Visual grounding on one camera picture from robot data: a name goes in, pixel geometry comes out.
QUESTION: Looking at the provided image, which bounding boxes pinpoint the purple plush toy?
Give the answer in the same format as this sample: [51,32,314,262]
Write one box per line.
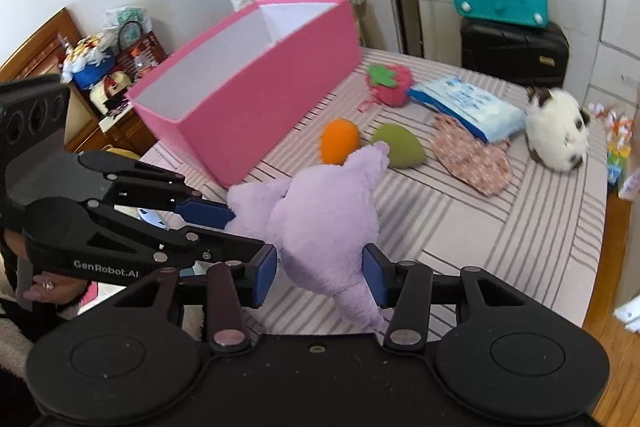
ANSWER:
[224,141,390,329]

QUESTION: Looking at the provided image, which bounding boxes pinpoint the green sponge egg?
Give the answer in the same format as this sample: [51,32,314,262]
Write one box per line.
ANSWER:
[370,124,426,169]

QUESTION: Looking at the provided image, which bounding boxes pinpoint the orange sponge egg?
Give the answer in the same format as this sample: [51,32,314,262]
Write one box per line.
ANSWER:
[320,118,360,165]

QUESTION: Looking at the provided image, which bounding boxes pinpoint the blue wet wipes pack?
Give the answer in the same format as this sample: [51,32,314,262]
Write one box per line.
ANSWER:
[408,77,525,144]

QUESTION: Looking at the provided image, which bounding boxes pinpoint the person's left hand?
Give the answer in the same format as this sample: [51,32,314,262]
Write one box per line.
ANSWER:
[22,272,90,306]

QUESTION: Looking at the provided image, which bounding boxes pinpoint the pink storage box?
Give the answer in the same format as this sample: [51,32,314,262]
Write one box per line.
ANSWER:
[127,0,361,187]

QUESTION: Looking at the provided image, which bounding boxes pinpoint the floral pink fabric pouch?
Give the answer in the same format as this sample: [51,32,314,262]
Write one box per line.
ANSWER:
[432,114,512,196]

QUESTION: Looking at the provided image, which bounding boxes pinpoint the blue flower bouquet box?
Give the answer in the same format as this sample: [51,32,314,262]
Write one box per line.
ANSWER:
[61,32,116,90]

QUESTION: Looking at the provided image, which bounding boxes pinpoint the plastic drink bottle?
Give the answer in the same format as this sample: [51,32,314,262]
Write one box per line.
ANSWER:
[130,48,153,78]

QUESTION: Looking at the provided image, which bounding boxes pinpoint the red strawberry plush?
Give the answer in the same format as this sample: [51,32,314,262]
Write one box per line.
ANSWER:
[367,64,413,107]

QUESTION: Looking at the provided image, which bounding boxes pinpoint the round panda plush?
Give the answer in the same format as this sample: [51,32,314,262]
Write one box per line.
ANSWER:
[525,88,590,172]

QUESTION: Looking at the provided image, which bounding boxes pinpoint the white plastic bag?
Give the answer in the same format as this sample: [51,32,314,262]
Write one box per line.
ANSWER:
[617,167,640,202]

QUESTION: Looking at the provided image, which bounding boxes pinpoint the black suitcase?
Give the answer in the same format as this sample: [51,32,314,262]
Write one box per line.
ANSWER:
[460,18,570,89]

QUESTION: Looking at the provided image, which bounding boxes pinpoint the colourful gift boxes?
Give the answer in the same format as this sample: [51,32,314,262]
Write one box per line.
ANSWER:
[588,103,634,185]

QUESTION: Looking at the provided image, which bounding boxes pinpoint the dark wire basket bag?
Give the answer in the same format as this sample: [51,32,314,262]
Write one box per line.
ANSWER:
[116,20,167,81]

